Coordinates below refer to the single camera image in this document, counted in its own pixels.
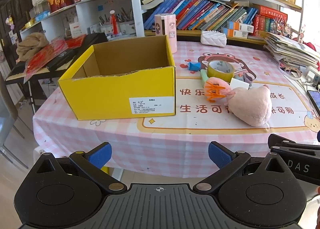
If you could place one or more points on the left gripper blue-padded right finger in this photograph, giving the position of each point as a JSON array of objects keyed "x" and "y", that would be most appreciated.
[{"x": 230, "y": 164}]

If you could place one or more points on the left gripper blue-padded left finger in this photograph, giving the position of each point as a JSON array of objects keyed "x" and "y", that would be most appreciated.
[{"x": 90, "y": 163}]

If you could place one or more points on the pink heart plush toy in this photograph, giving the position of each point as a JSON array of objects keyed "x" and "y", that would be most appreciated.
[{"x": 252, "y": 106}]

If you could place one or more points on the yellow tape roll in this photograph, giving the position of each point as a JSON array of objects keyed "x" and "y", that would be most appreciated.
[{"x": 220, "y": 69}]

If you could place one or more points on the blue candy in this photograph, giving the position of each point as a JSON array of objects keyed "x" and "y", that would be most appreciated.
[{"x": 194, "y": 66}]

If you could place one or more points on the white power adapter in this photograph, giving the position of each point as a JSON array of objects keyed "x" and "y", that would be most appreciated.
[{"x": 235, "y": 83}]

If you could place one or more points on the purple grey toy car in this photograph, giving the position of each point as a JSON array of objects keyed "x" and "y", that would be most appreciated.
[{"x": 247, "y": 77}]

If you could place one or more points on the mint green small device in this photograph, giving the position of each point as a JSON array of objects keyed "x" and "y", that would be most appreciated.
[{"x": 204, "y": 76}]

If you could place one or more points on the black smartphone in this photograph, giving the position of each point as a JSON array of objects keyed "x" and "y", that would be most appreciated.
[{"x": 315, "y": 99}]

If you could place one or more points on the yellow cardboard box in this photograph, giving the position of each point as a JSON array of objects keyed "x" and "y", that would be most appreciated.
[{"x": 125, "y": 78}]

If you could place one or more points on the black electric keyboard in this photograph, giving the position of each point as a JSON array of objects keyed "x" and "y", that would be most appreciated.
[{"x": 58, "y": 65}]

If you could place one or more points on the stack of magazines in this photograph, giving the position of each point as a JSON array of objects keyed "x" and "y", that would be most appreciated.
[{"x": 290, "y": 52}]

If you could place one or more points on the red packaging sheets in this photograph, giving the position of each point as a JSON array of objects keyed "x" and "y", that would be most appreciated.
[{"x": 48, "y": 53}]

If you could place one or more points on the white quilted pouch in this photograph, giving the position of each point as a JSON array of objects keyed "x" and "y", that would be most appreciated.
[{"x": 213, "y": 38}]

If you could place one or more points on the orange white box lower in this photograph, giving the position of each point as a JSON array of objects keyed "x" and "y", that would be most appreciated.
[{"x": 234, "y": 33}]

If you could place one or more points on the orange white box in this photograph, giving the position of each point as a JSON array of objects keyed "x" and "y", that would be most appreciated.
[
  {"x": 240, "y": 27},
  {"x": 234, "y": 33}
]

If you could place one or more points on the beige cloth bundle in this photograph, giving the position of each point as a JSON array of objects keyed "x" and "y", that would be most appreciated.
[{"x": 32, "y": 44}]

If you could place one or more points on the orange white box upper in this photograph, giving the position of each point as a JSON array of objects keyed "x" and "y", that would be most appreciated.
[{"x": 240, "y": 27}]

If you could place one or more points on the red tassel ornament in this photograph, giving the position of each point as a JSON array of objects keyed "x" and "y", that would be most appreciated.
[{"x": 113, "y": 22}]

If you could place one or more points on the row of books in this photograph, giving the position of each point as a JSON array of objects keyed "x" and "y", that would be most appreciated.
[{"x": 212, "y": 15}]

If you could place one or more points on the pink cartoon humidifier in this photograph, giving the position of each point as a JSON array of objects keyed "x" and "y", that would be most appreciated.
[{"x": 165, "y": 24}]

